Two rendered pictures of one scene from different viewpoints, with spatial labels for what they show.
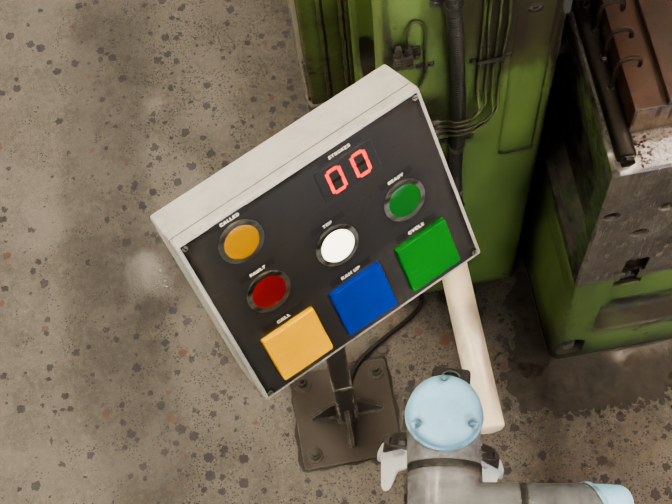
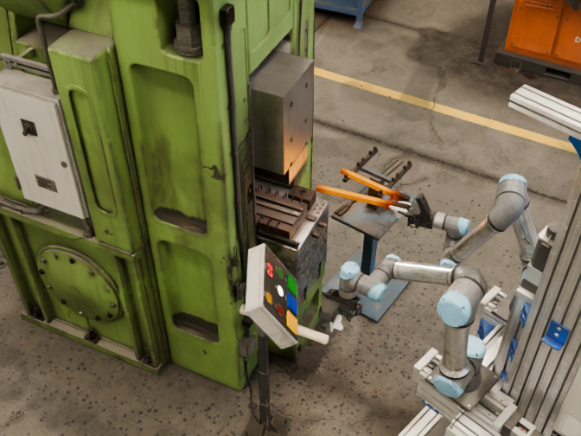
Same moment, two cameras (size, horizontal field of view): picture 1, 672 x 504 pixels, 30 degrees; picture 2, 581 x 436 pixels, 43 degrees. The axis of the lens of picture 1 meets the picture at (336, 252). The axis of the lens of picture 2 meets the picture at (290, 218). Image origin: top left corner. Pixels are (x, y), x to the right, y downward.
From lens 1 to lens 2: 203 cm
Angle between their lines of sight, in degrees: 40
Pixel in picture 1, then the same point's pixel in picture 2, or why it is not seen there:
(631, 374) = (316, 346)
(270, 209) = (266, 286)
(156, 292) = not seen: outside the picture
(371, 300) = (293, 303)
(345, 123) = (259, 260)
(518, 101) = not seen: hidden behind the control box
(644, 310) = (305, 322)
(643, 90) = (285, 227)
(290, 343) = (291, 322)
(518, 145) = not seen: hidden behind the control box
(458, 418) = (354, 266)
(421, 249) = (290, 284)
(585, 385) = (310, 359)
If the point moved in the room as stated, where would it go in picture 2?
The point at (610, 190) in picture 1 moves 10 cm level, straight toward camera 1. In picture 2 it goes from (297, 257) to (309, 271)
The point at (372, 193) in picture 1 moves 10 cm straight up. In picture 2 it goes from (275, 273) to (275, 257)
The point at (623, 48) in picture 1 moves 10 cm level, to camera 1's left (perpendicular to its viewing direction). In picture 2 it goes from (271, 225) to (261, 238)
